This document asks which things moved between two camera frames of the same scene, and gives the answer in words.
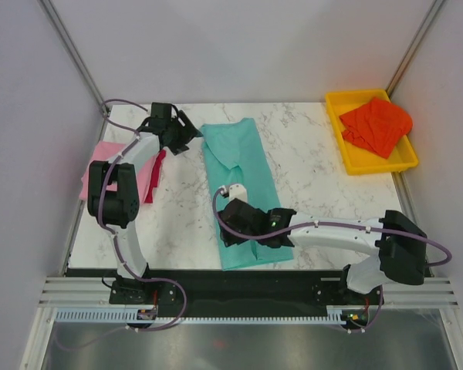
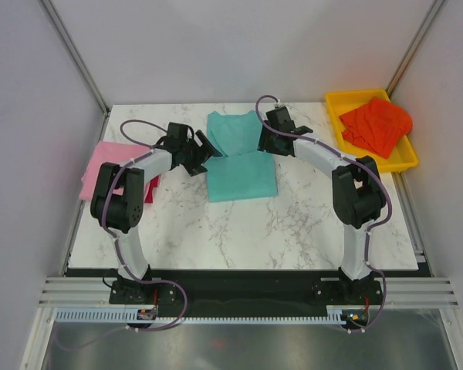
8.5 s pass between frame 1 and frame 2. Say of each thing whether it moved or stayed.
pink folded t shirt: stayed
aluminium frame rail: stayed
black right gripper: moved
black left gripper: moved
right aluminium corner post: stayed
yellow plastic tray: stayed
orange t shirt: stayed
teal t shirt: moved
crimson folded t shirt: stayed
